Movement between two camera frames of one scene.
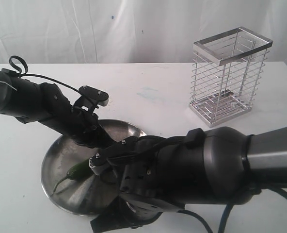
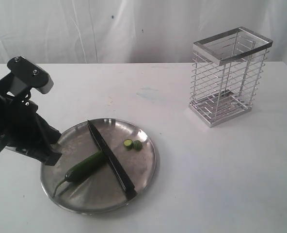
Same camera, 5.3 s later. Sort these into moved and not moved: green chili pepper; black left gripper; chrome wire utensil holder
Moved: black left gripper
Not moved: chrome wire utensil holder; green chili pepper
